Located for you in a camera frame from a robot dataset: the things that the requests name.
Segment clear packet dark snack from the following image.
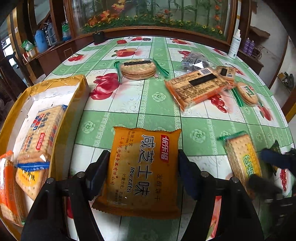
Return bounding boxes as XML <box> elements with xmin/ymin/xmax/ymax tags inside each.
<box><xmin>181</xmin><ymin>52</ymin><xmax>213</xmax><ymax>72</ymax></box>

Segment wooden low cabinet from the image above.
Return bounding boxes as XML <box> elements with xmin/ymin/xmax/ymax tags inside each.
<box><xmin>25</xmin><ymin>35</ymin><xmax>93</xmax><ymax>78</ymax></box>

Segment white spray bottle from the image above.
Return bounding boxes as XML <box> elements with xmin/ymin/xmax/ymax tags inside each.
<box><xmin>228</xmin><ymin>29</ymin><xmax>241</xmax><ymax>59</ymax></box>

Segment yellow cheese biscuit pack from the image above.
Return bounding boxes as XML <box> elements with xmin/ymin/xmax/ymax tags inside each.
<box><xmin>92</xmin><ymin>126</ymin><xmax>181</xmax><ymax>219</ymax></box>

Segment slim orange cracker pack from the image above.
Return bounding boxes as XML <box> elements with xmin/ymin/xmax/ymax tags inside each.
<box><xmin>215</xmin><ymin>66</ymin><xmax>236</xmax><ymax>88</ymax></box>

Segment purple bottles pair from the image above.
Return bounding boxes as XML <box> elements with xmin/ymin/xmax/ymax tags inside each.
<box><xmin>243</xmin><ymin>38</ymin><xmax>255</xmax><ymax>56</ymax></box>

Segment blue water jug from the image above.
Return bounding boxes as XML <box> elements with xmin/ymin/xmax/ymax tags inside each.
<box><xmin>35</xmin><ymin>30</ymin><xmax>48</xmax><ymax>53</ymax></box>

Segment yellow cardboard tray box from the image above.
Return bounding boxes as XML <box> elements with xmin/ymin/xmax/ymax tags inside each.
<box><xmin>0</xmin><ymin>74</ymin><xmax>91</xmax><ymax>241</ymax></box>

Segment dark green snack packet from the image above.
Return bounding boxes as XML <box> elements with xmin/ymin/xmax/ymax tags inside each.
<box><xmin>267</xmin><ymin>140</ymin><xmax>281</xmax><ymax>175</ymax></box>

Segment green fruit pattern tablecloth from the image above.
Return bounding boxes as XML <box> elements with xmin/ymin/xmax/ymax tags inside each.
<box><xmin>43</xmin><ymin>36</ymin><xmax>290</xmax><ymax>241</ymax></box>

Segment green label square cracker pack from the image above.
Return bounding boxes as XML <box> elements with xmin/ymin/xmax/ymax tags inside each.
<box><xmin>218</xmin><ymin>131</ymin><xmax>262</xmax><ymax>199</ymax></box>

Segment small black cup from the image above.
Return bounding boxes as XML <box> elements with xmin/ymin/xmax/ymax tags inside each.
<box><xmin>92</xmin><ymin>31</ymin><xmax>106</xmax><ymax>45</ymax></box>

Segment orange cracker pack barcode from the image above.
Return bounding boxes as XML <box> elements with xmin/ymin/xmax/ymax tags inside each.
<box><xmin>165</xmin><ymin>67</ymin><xmax>232</xmax><ymax>111</ymax></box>

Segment round cracker pack green ends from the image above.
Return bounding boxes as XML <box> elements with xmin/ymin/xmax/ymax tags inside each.
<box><xmin>231</xmin><ymin>82</ymin><xmax>264</xmax><ymax>108</ymax></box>

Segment yellow square cracker pack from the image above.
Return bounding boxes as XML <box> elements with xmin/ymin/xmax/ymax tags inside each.
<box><xmin>16</xmin><ymin>168</ymin><xmax>49</xmax><ymax>200</ymax></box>

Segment green white bag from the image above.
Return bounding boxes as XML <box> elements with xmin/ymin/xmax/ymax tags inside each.
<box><xmin>21</xmin><ymin>40</ymin><xmax>35</xmax><ymax>52</ymax></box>

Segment floral glass partition screen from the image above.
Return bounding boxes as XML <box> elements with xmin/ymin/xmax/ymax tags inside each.
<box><xmin>68</xmin><ymin>0</ymin><xmax>239</xmax><ymax>41</ymax></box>

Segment blue edged soda cracker pack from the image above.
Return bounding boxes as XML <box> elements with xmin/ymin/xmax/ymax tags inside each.
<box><xmin>16</xmin><ymin>105</ymin><xmax>67</xmax><ymax>172</ymax></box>

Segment round cracker pack black label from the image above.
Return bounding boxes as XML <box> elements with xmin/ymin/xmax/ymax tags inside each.
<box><xmin>114</xmin><ymin>59</ymin><xmax>169</xmax><ymax>83</ymax></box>

